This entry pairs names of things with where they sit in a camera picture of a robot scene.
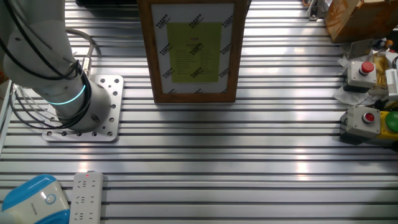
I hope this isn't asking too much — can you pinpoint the white power strip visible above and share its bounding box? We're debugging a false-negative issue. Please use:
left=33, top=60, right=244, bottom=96
left=68, top=170, right=104, bottom=224

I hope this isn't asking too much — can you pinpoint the grey box flat red button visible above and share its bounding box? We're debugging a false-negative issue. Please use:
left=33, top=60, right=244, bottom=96
left=340, top=105, right=382, bottom=139

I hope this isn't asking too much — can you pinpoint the grey box red mushroom button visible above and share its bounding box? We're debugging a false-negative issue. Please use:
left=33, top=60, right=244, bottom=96
left=343, top=60, right=379, bottom=93

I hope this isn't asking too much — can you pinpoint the grey metal plate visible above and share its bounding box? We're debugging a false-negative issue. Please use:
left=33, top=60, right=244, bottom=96
left=347, top=38, right=376, bottom=60

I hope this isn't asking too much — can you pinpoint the blue and white device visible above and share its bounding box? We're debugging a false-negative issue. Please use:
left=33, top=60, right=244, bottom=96
left=0, top=174, right=71, bottom=224

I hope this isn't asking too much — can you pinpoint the brown cardboard box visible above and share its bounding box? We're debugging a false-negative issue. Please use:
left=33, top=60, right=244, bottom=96
left=323, top=0, right=398, bottom=44

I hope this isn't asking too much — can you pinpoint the yellow box green button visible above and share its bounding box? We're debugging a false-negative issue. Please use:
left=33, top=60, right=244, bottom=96
left=376, top=110, right=398, bottom=146

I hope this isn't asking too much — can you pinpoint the white ribbed plastic part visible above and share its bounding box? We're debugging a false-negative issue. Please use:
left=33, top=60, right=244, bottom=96
left=384, top=68, right=398, bottom=101

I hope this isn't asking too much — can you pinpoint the wooden picture frame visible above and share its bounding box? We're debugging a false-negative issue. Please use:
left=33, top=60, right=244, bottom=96
left=137, top=0, right=249, bottom=104

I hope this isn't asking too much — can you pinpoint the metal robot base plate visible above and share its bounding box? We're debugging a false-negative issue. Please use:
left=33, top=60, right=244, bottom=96
left=42, top=74, right=124, bottom=144

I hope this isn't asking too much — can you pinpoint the black cable bundle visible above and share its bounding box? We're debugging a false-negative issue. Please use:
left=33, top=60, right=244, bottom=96
left=0, top=0, right=93, bottom=131

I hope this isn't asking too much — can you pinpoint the grey braided cable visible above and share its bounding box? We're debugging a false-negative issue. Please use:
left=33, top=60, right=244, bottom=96
left=65, top=28, right=98, bottom=77

